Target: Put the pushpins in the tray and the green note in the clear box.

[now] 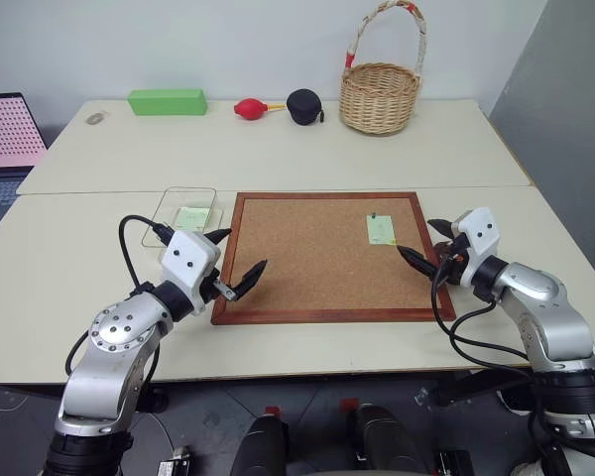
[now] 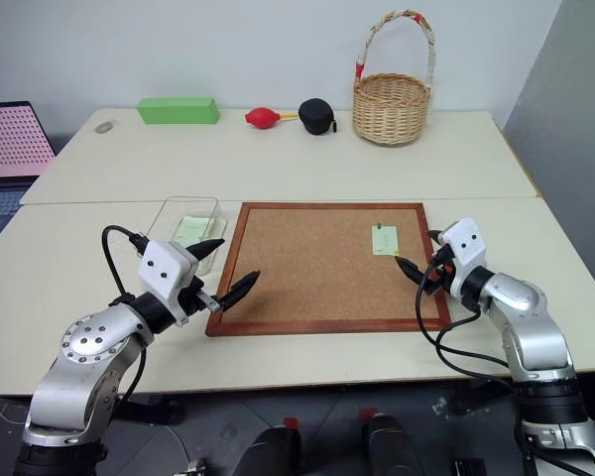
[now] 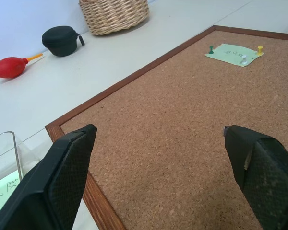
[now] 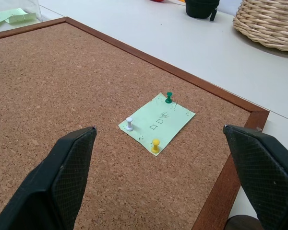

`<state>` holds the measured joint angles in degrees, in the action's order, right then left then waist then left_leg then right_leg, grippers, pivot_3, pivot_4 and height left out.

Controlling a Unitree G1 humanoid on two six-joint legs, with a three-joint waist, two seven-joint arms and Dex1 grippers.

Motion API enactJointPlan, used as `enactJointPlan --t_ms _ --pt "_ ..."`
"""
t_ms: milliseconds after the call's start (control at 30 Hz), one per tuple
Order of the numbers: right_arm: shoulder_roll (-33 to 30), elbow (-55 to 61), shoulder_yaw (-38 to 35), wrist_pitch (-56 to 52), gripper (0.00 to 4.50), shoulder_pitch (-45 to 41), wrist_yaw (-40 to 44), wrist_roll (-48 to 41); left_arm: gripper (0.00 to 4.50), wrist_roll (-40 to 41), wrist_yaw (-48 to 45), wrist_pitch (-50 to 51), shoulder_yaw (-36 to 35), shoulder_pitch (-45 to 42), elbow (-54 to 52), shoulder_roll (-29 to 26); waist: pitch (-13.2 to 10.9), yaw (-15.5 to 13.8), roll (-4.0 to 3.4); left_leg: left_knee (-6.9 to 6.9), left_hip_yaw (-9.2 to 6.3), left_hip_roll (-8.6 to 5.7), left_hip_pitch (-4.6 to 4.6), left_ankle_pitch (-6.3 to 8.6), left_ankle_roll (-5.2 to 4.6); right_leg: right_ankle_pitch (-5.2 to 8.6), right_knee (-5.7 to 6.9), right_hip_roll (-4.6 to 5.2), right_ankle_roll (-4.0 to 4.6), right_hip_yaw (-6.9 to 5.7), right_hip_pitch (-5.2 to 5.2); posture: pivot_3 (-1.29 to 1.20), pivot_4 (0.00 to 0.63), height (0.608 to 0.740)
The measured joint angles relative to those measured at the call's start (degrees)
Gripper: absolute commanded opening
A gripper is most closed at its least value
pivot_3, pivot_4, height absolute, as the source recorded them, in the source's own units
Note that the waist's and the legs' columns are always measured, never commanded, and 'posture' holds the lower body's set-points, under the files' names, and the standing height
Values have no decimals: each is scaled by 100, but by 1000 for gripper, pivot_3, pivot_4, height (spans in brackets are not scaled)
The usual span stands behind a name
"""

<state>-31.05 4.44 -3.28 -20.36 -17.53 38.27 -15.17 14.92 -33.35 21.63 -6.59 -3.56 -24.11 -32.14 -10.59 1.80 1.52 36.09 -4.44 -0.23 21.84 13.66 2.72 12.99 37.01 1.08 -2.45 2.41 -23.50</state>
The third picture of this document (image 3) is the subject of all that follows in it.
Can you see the black zippered round case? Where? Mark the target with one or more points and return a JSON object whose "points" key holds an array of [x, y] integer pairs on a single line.
{"points": [[60, 40]]}

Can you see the yellow push pin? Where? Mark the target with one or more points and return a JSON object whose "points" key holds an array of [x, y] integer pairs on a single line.
{"points": [[260, 50]]}

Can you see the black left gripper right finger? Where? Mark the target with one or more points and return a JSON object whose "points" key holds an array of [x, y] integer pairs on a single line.
{"points": [[266, 177]]}

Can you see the wood framed cork board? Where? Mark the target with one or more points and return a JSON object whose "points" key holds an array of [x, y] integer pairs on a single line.
{"points": [[182, 119]]}

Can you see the light green paper note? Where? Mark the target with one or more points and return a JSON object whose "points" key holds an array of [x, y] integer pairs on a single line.
{"points": [[232, 55]]}

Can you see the green handwritten paper note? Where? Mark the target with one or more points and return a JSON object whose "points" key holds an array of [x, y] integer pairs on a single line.
{"points": [[2, 194]]}

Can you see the red rubber air blower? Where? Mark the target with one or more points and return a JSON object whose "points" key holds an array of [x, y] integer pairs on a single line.
{"points": [[9, 68]]}

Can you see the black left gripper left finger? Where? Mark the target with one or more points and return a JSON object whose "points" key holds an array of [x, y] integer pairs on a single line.
{"points": [[60, 182]]}

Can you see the clear acrylic box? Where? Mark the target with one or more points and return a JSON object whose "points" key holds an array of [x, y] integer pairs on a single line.
{"points": [[7, 158]]}

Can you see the clear push pin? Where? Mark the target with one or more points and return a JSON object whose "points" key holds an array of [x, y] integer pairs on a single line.
{"points": [[243, 60]]}

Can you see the green push pin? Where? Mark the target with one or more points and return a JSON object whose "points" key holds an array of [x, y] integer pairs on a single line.
{"points": [[211, 50]]}

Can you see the woven wicker basket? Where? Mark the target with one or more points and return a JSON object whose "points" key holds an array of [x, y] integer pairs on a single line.
{"points": [[114, 15]]}

